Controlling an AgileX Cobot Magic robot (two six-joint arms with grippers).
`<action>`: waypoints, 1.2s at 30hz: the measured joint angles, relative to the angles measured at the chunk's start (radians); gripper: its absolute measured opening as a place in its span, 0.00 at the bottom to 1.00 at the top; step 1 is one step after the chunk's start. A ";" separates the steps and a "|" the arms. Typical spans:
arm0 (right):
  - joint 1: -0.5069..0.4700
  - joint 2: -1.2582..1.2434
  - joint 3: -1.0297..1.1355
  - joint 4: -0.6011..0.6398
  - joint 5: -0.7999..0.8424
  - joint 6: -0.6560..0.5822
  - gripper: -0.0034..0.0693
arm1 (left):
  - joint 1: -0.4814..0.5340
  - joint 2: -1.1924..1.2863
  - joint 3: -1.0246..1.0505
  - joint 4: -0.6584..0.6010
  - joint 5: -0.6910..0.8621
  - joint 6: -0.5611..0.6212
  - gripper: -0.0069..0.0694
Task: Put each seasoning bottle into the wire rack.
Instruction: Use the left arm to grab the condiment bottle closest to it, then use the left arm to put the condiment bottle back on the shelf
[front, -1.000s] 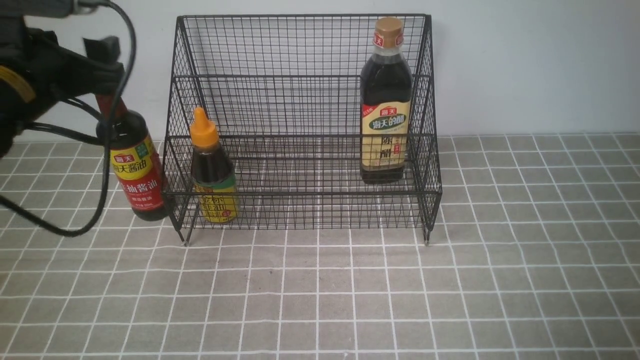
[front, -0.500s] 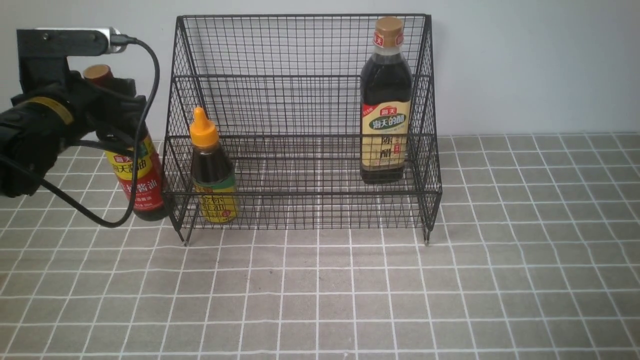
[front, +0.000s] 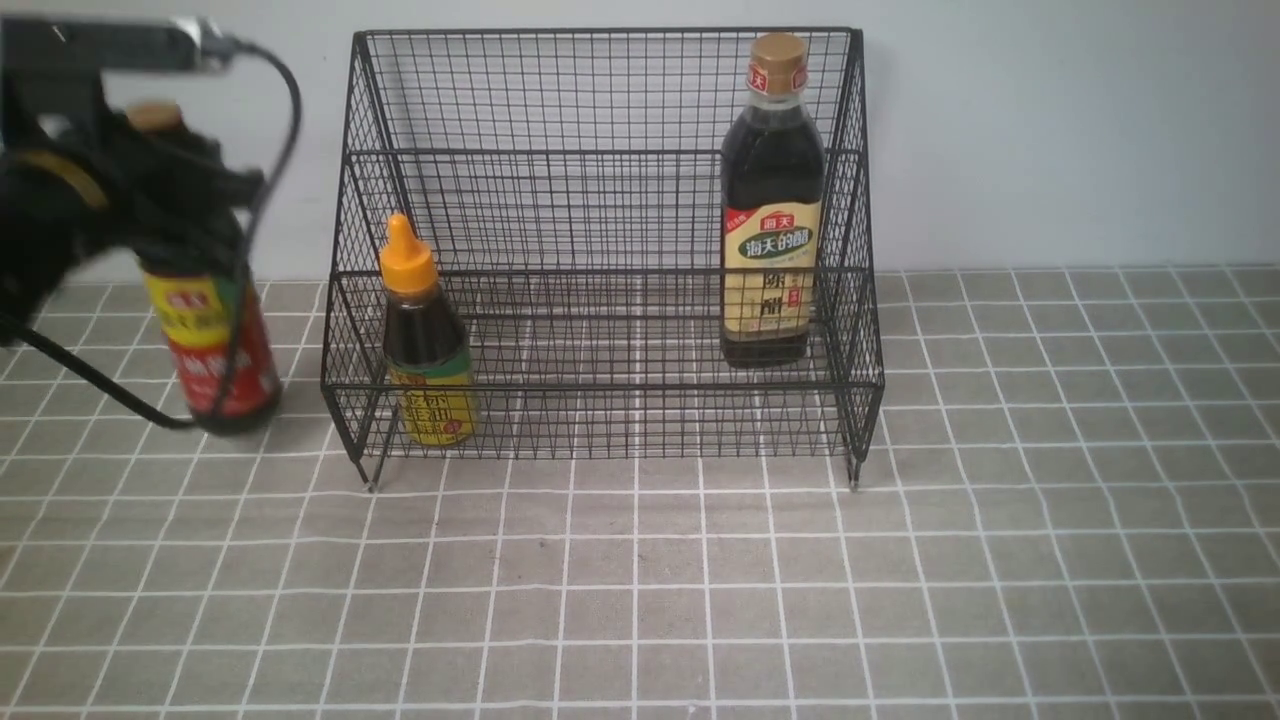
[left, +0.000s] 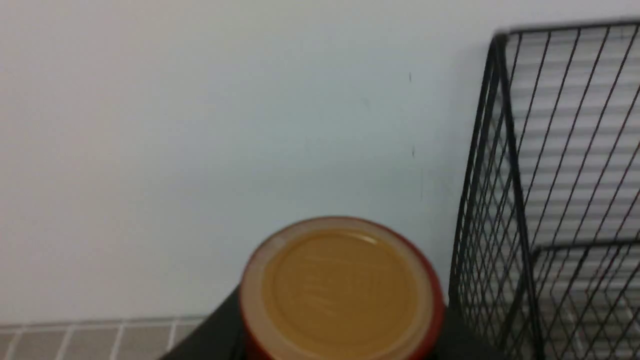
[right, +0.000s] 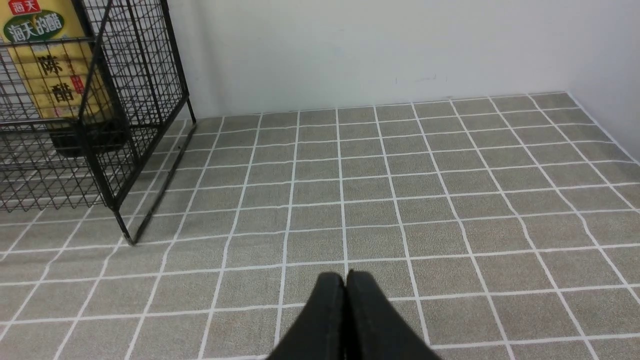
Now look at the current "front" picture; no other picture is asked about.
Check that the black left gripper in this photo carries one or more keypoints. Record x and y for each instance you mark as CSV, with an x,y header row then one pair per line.
x,y
59,210

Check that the soy sauce bottle red label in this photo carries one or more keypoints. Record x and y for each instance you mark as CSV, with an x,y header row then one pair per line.
x,y
216,335

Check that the small bottle orange cap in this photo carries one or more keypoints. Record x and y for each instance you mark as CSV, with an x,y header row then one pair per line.
x,y
425,343

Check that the vinegar bottle beige label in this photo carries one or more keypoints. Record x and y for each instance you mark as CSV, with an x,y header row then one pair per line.
x,y
771,178

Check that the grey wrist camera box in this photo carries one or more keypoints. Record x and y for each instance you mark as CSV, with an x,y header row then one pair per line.
x,y
72,44

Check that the black wire mesh rack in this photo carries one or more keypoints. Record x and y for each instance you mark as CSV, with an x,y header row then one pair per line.
x,y
569,183

